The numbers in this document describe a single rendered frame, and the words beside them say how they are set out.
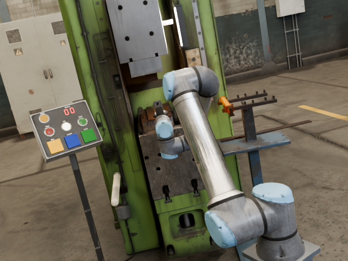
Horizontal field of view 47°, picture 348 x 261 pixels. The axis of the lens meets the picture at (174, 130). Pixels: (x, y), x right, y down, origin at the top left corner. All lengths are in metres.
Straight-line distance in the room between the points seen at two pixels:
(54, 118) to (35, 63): 5.35
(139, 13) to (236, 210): 1.40
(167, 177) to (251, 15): 6.95
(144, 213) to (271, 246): 1.43
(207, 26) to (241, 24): 6.43
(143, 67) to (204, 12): 0.54
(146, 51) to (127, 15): 0.23
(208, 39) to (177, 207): 1.12
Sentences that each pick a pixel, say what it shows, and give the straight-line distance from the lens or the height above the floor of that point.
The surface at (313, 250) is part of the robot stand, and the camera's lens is 1.70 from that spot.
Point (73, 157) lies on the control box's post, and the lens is 2.50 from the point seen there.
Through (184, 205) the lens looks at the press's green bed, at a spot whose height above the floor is 0.39.
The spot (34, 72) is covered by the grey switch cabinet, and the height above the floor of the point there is 1.16.
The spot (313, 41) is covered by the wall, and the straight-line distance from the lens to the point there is 9.91.
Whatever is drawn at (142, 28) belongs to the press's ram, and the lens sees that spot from 2.45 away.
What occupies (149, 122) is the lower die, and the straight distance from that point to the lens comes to 2.52.
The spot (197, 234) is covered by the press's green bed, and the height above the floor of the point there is 0.15.
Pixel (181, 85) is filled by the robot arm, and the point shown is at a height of 1.29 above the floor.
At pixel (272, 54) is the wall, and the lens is 9.40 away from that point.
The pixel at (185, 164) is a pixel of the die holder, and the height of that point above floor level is 0.67.
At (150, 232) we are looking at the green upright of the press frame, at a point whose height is 0.14.
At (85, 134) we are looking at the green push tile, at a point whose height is 1.02.
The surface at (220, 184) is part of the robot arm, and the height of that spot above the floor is 0.94.
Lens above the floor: 1.55
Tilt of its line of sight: 15 degrees down
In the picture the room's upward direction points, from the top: 11 degrees counter-clockwise
